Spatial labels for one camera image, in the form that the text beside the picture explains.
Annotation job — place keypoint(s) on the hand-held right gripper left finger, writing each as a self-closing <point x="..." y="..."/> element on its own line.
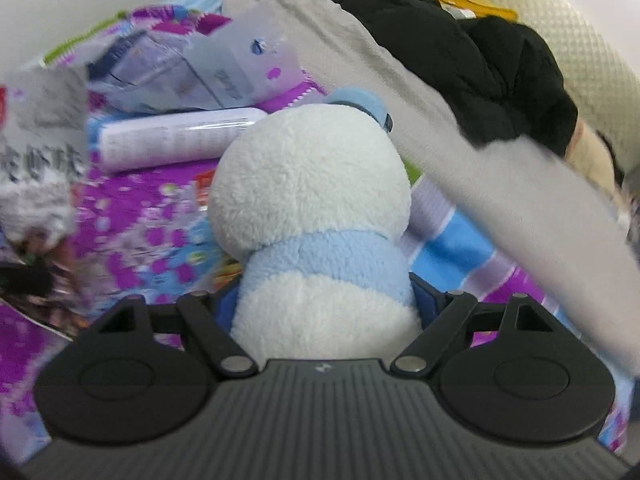
<point x="227" y="305"/>

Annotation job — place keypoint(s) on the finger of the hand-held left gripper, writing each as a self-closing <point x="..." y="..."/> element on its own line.
<point x="25" y="285"/>

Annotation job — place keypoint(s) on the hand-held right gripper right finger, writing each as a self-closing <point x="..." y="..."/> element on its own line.
<point x="425" y="300"/>

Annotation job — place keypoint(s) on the white red-label snack packet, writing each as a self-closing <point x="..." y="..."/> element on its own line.
<point x="40" y="160"/>

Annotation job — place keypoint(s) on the purple printed bed sheet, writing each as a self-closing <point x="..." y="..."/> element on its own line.
<point x="150" y="240"/>

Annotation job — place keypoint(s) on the orange print snack packet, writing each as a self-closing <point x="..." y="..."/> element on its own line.
<point x="205" y="190"/>

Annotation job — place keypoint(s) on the grey blanket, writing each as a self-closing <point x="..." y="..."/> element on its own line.
<point x="500" y="170"/>

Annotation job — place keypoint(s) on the white spray can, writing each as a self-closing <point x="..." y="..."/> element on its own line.
<point x="170" y="137"/>

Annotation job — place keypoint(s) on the beige pillow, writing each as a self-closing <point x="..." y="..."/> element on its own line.
<point x="590" y="160"/>

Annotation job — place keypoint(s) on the black jacket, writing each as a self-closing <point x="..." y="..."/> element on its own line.
<point x="475" y="70"/>

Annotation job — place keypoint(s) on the clear plastic bag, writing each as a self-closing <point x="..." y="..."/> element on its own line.
<point x="200" y="70"/>

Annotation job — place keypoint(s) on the cream quilted headboard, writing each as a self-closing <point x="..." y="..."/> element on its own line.
<point x="600" y="50"/>

